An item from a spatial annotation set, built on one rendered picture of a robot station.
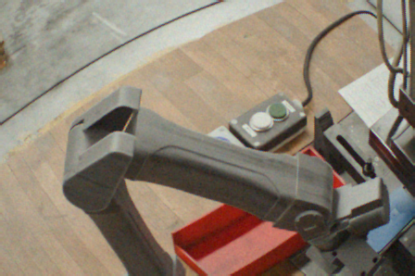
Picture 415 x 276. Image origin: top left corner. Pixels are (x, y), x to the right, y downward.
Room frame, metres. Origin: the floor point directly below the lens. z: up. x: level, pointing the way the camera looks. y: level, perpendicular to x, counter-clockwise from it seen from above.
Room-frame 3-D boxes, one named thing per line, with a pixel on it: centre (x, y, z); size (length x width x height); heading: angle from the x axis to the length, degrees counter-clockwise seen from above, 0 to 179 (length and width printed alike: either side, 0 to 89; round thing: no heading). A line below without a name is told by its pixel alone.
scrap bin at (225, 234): (0.92, -0.08, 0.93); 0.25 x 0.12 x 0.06; 124
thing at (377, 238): (0.83, -0.27, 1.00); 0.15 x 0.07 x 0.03; 125
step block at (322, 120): (1.05, -0.19, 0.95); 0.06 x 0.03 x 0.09; 34
